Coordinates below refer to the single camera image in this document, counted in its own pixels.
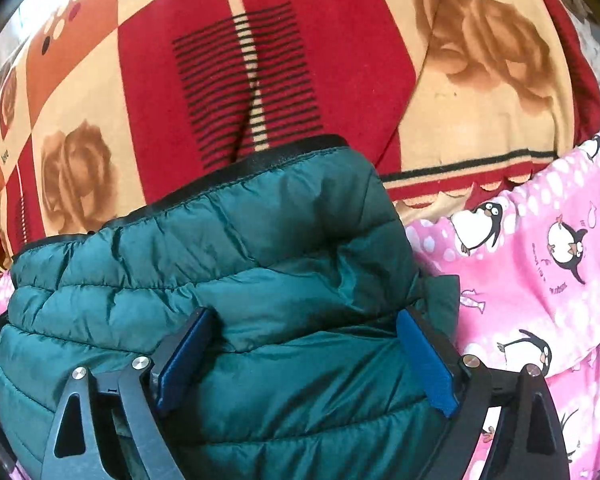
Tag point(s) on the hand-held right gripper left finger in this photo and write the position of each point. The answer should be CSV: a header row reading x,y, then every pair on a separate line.
x,y
180,365

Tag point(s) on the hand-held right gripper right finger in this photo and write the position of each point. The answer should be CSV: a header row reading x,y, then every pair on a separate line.
x,y
427,365

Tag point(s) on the teal quilted puffer jacket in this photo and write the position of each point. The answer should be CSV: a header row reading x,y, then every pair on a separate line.
x,y
260,240

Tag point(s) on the pink penguin printed blanket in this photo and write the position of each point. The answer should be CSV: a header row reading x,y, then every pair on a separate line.
x,y
520,285

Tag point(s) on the red floral printed blanket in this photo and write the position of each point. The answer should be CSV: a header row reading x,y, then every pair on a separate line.
x,y
330,60

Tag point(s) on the grey white cloth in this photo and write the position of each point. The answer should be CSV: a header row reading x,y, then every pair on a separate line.
x,y
592,60

